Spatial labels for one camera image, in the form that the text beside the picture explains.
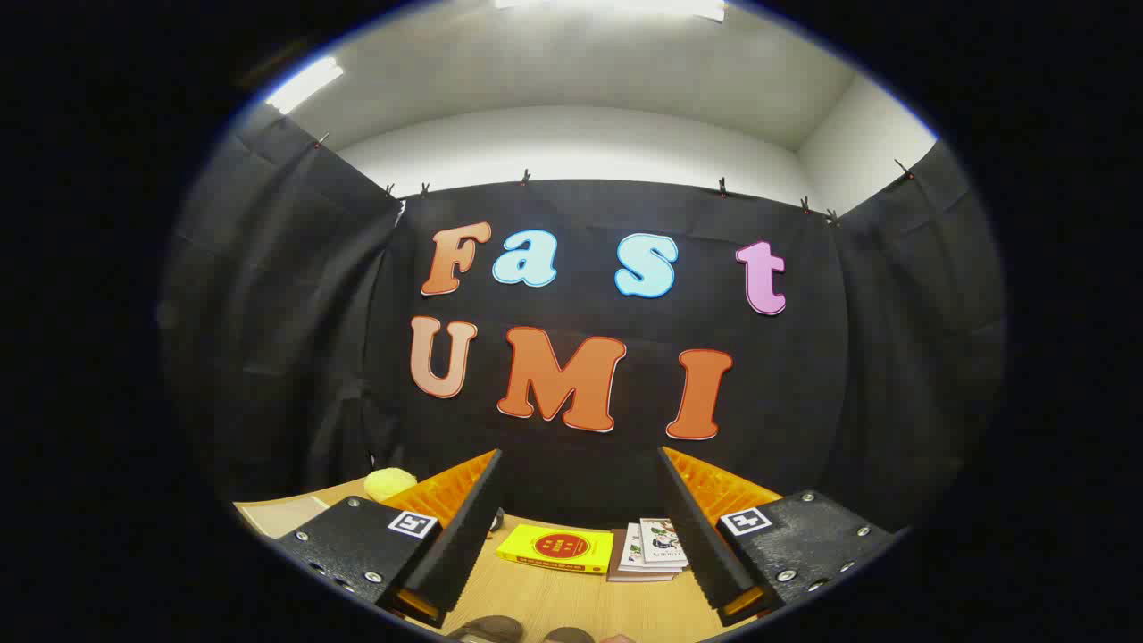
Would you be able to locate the white illustrated book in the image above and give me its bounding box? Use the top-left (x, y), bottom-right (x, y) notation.
top-left (639, 518), bottom-right (688, 565)

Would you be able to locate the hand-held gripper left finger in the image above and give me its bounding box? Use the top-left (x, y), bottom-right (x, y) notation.
top-left (272, 448), bottom-right (505, 629)

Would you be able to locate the long ceiling light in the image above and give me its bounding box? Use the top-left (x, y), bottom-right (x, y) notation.
top-left (265, 57), bottom-right (345, 115)

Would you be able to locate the wide ceiling light panel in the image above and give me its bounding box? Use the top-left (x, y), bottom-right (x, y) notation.
top-left (494, 0), bottom-right (726, 23)

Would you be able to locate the beige woven storage box lid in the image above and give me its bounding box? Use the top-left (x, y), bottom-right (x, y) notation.
top-left (234, 496), bottom-right (331, 539)

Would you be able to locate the brown book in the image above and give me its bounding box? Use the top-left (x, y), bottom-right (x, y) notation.
top-left (607, 529), bottom-right (680, 583)

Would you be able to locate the yellow book with red circle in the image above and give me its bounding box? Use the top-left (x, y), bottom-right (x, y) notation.
top-left (496, 523), bottom-right (615, 575)

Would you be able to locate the yellow round plush cushion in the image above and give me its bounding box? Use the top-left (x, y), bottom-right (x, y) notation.
top-left (363, 468), bottom-right (418, 503)

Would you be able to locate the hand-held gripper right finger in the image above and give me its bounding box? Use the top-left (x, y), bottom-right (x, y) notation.
top-left (657, 446), bottom-right (898, 628)

